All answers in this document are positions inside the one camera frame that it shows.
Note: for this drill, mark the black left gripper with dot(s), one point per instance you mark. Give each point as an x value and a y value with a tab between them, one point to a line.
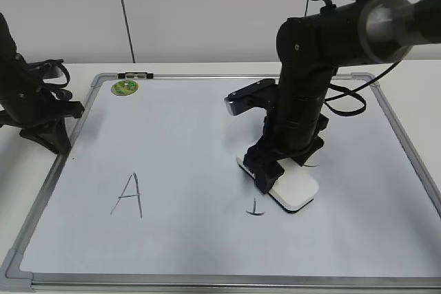
29	102

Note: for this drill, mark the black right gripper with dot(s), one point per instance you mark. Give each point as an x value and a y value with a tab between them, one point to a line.
261	159

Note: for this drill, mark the white rectangular board eraser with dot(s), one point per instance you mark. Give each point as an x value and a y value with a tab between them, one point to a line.
295	188

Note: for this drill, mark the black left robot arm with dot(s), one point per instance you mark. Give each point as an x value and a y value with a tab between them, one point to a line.
9	53

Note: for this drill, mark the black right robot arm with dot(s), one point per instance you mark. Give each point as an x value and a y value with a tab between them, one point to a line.
311	50

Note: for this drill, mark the round green magnet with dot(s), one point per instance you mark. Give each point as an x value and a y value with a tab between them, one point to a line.
124	88

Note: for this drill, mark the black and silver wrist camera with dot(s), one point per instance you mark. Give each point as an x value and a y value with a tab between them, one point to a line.
260	94

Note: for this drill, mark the white board with grey frame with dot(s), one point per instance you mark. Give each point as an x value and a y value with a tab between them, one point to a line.
151	198

